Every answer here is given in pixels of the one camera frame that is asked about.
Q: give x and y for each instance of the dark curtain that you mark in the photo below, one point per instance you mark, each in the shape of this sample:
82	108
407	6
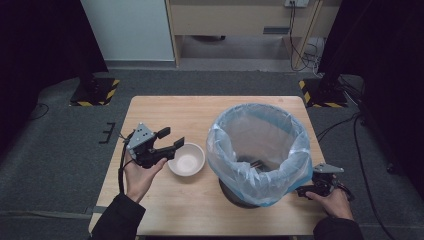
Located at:
383	50
40	50

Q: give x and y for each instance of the bin with blue bag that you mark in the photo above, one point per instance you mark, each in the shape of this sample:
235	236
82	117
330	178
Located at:
230	163

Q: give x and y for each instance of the grey floor tape strip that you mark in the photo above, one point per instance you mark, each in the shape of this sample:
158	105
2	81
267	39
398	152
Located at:
95	210

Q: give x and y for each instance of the person's right hand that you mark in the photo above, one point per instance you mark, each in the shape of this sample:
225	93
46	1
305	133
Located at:
336	205

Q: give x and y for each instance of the black trash bin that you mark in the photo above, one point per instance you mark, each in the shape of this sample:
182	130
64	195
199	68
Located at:
230	195

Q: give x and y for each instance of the black yellow-striped stand base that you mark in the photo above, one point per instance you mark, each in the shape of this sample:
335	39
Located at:
321	98
96	96

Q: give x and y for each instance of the white bowl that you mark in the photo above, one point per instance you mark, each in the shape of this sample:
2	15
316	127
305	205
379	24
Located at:
186	161

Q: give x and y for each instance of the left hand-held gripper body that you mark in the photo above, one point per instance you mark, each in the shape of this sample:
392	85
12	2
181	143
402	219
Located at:
142	136

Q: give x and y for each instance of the person's left hand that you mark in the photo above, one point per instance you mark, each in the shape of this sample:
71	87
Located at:
141	181

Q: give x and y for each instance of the grey wall socket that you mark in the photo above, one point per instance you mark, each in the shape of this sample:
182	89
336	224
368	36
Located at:
296	2

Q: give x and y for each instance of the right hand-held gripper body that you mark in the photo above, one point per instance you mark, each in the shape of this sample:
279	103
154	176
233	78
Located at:
328	168

